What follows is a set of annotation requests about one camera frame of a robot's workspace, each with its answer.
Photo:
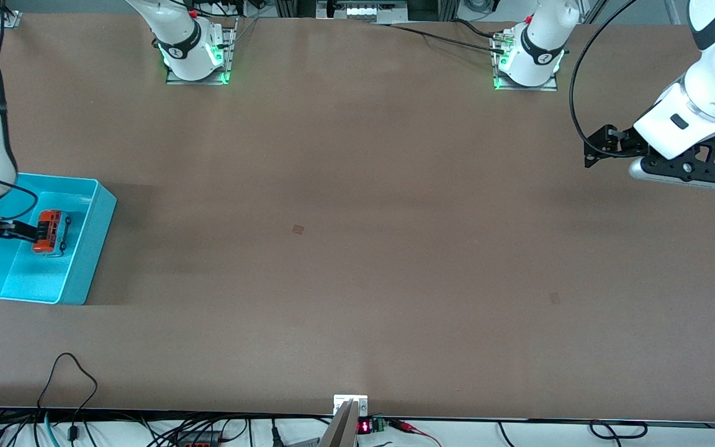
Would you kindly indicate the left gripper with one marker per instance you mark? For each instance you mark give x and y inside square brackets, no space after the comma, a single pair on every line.
[623,144]

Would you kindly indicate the orange toy bus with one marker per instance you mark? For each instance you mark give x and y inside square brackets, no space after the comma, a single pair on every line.
[53,233]

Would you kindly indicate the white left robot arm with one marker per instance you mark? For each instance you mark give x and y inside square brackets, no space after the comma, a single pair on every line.
[534,62]

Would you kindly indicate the blue plastic box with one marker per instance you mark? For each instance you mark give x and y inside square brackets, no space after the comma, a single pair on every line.
[78,273]

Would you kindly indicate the orange plug device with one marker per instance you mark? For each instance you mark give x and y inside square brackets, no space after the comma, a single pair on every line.
[199,442]

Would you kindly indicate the white power strip unit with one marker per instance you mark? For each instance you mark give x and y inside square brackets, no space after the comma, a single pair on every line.
[364,11]

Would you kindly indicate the red and black lead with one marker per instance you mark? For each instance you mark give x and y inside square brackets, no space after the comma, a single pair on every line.
[407,426]

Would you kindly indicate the red digit display module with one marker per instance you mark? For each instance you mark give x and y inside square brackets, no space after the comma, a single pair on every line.
[365,426]

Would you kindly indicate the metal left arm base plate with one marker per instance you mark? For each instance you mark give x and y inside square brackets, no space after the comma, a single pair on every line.
[544,88]

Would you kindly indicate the metal corner bracket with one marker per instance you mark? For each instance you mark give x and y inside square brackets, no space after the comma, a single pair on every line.
[13,18]

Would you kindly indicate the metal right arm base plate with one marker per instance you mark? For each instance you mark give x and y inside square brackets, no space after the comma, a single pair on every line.
[231,43]

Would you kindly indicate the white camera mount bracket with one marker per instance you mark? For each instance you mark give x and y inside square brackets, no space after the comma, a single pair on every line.
[340,403]

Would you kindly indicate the grey camera mount bar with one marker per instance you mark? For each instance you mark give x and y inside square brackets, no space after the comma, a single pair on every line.
[342,431]

